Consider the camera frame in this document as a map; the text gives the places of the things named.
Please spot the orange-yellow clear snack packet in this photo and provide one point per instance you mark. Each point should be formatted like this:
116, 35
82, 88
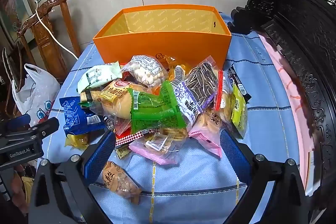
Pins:
181, 67

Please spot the blue checked cloth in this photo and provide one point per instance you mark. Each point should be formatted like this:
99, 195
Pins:
262, 82

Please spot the light green snack packet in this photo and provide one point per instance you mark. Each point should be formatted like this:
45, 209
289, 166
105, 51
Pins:
98, 77

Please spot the framed picture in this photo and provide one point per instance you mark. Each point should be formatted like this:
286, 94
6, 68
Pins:
13, 3

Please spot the orange cardboard box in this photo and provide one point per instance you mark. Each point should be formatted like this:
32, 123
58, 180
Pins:
157, 43

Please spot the small bread packet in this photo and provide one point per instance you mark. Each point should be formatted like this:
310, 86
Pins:
118, 103

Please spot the yellow-green snack packet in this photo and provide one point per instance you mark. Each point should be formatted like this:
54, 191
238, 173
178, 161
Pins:
237, 108

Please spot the dark carved wooden furniture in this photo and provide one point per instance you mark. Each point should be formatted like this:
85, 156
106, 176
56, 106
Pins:
302, 16

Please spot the sunflower seed packet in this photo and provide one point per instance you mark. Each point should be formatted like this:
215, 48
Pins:
199, 85

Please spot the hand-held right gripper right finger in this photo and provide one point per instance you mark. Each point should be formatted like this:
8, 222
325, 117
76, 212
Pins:
236, 155

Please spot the black snack bar packet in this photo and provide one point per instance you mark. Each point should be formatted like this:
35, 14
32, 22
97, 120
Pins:
236, 81

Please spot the brown peanut packet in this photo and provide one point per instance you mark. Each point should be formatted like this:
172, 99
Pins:
120, 182

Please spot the yellow snack packet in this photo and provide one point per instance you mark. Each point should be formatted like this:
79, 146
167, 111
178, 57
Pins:
76, 141

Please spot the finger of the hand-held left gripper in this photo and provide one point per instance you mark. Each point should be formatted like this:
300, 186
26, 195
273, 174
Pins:
44, 127
15, 121

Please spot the white plastic bag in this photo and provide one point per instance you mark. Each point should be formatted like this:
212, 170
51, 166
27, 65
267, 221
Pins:
36, 92

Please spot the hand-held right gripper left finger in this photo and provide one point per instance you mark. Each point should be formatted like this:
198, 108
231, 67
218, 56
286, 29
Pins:
102, 151

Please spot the pink snack packet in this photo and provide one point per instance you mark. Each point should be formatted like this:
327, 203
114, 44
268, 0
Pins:
157, 156
207, 140

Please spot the blue snack packet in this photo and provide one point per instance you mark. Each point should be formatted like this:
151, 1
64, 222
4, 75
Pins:
78, 116

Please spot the red-edged clear snack packet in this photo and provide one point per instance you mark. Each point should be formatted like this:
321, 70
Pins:
223, 98

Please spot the brown wooden chair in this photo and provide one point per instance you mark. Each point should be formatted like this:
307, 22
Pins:
50, 37

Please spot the pink cloth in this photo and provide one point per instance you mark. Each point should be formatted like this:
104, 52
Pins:
288, 87

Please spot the green transparent snack packet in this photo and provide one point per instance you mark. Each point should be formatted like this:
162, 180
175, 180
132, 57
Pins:
157, 113

